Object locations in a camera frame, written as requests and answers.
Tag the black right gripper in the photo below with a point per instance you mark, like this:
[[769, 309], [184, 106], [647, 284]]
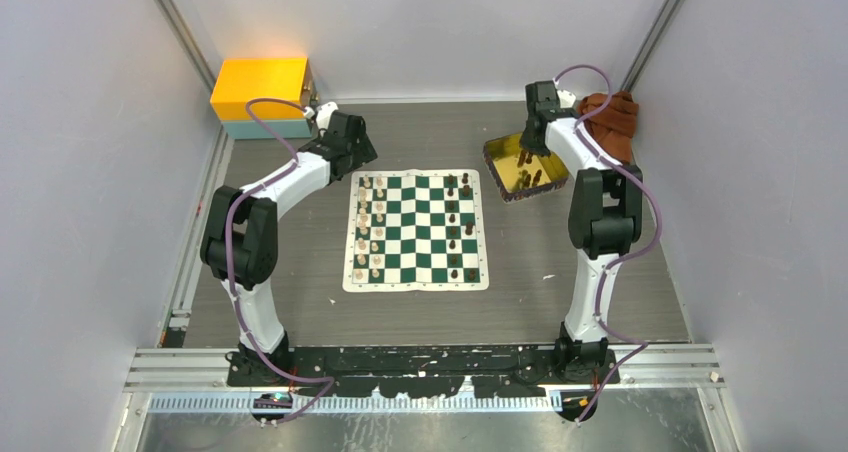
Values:
[[530, 146]]

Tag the yellow and teal box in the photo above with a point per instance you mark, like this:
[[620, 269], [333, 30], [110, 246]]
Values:
[[259, 98]]

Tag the aluminium frame rail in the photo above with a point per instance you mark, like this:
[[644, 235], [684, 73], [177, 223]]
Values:
[[194, 380]]

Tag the brown crumpled cloth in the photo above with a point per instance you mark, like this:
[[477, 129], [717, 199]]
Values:
[[615, 126]]

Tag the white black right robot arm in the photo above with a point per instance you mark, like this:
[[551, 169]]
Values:
[[604, 221]]

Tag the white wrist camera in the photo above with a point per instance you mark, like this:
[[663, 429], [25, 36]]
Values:
[[319, 116], [566, 98]]

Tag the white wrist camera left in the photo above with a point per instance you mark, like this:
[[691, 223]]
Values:
[[319, 116]]

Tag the green white chess mat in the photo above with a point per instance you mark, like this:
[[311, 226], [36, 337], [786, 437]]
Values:
[[405, 234]]

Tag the gold metal tin tray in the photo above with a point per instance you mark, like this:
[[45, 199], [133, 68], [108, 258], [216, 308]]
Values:
[[520, 175]]

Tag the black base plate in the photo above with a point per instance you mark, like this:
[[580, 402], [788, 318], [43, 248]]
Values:
[[417, 372]]

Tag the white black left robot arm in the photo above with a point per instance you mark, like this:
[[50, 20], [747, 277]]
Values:
[[240, 239]]

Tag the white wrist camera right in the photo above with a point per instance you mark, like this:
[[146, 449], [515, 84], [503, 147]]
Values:
[[566, 98]]

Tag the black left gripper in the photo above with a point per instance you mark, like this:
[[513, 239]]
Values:
[[363, 151]]

